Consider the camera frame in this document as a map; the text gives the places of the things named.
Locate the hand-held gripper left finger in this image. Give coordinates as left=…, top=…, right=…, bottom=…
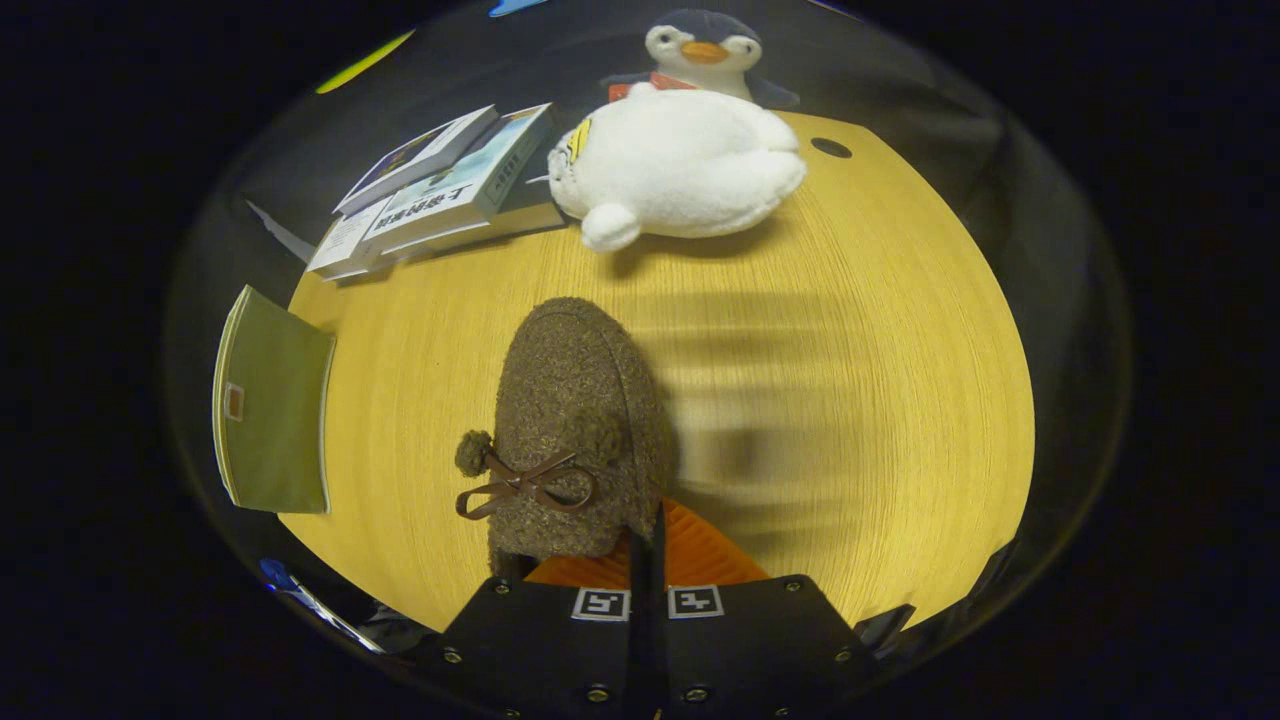
left=415, top=530, right=651, bottom=720

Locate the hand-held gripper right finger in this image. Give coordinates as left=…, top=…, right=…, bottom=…
left=652, top=500, right=881, bottom=720

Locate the brown fuzzy shoe with bow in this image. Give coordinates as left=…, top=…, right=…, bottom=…
left=455, top=297, right=679, bottom=579

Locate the pale green fabric storage box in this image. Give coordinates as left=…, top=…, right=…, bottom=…
left=212, top=285, right=336, bottom=516

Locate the blue and white packet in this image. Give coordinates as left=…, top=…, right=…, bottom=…
left=258, top=558, right=386, bottom=656

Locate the book with pale sky cover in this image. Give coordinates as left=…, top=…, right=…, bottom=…
left=360, top=103, right=556, bottom=256

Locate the white duck plush toy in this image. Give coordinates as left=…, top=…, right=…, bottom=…
left=548, top=82, right=808, bottom=253

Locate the book with dark blue cover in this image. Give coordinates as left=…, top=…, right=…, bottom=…
left=333, top=105, right=499, bottom=216

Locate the grey penguin plush toy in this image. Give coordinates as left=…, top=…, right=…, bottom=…
left=600, top=8, right=801, bottom=109

